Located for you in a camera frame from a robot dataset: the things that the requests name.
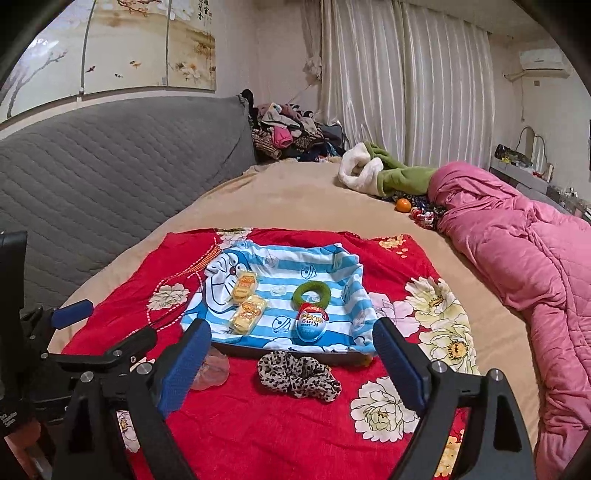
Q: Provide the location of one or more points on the red white patterned small bag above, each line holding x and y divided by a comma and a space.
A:
423, 218

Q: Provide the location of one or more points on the blue striped cartoon cloth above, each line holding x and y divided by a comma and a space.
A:
323, 258

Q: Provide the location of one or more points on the wavy framed mirror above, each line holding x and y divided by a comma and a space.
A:
538, 152

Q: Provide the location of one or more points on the green fuzzy scrunchie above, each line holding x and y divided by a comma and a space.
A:
295, 295

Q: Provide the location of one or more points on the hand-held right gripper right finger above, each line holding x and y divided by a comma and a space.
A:
399, 364

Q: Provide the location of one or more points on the beige bed sheet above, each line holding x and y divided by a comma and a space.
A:
300, 203

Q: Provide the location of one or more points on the white air conditioner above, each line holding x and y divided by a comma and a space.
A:
545, 59

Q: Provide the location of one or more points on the white green plush garment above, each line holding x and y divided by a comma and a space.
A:
358, 173

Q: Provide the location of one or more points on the grey dresser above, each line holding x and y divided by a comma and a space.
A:
554, 189

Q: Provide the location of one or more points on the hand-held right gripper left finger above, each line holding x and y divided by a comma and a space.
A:
184, 369

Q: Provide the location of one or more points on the leopard print scrunchie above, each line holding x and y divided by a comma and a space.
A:
300, 374

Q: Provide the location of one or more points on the grey quilted headboard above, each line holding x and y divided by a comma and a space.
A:
115, 175

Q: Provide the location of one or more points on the white pleated curtain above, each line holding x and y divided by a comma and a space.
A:
415, 92

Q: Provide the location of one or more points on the yellow rice cracker packet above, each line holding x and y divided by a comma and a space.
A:
244, 286
248, 316

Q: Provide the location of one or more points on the red floral cloth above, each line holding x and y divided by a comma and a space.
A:
258, 429

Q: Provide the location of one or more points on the pile of clothes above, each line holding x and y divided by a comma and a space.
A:
286, 134

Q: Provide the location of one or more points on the translucent pink plastic cup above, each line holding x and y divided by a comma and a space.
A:
214, 369

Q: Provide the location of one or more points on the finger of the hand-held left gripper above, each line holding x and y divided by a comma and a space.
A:
71, 313
115, 355

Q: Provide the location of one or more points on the orange fruit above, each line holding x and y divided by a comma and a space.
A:
403, 205

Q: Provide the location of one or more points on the pink quilt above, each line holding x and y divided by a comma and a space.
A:
531, 258

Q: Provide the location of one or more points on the blue red chocolate egg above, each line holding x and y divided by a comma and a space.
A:
310, 327

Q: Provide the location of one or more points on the floral wall poster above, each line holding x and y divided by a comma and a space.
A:
138, 46

